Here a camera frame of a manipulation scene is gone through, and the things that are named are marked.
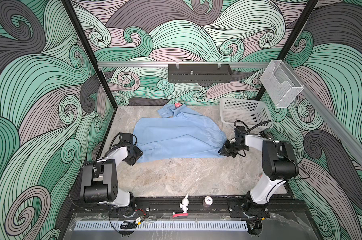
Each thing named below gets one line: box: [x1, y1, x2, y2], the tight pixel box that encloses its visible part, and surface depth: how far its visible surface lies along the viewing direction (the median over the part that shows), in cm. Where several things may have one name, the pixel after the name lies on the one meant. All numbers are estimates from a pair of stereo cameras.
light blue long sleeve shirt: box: [133, 103, 227, 163], surface depth 103 cm
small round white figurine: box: [203, 195, 213, 208], surface depth 72 cm
